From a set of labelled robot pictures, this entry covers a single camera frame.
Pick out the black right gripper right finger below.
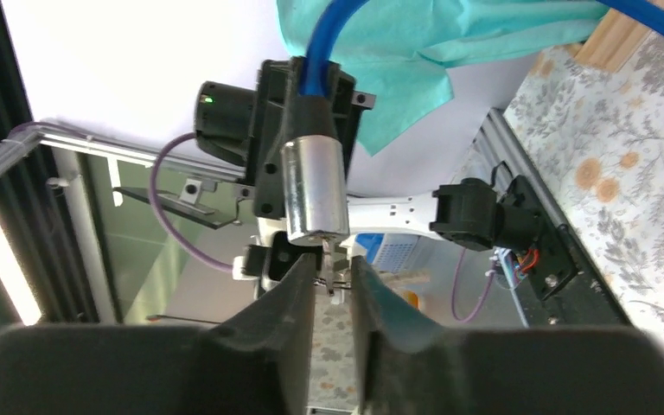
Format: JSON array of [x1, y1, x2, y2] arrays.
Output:
[[350, 257, 664, 414]]

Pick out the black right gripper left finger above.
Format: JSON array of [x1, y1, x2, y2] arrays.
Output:
[[0, 254, 316, 414]]

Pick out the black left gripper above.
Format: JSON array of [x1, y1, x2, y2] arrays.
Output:
[[244, 58, 376, 219]]

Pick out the blue cable lock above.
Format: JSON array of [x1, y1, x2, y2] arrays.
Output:
[[278, 1, 664, 245]]

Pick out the black headed key pair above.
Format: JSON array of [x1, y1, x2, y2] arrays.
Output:
[[316, 239, 351, 297]]

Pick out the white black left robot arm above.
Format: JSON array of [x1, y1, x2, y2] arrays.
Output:
[[195, 61, 440, 239]]

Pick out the blue white plastic basket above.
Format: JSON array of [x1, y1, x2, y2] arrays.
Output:
[[354, 233, 420, 272]]

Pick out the teal cloth garment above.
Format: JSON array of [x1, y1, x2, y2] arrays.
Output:
[[276, 0, 620, 157]]

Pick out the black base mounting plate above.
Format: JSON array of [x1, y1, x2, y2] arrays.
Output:
[[506, 176, 631, 327]]

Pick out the wooden clothes rack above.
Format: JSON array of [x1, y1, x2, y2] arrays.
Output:
[[566, 10, 651, 73]]

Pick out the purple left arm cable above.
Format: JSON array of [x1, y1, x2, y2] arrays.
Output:
[[147, 132, 236, 272]]

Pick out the grey aluminium frame rail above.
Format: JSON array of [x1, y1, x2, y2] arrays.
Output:
[[0, 122, 244, 181]]

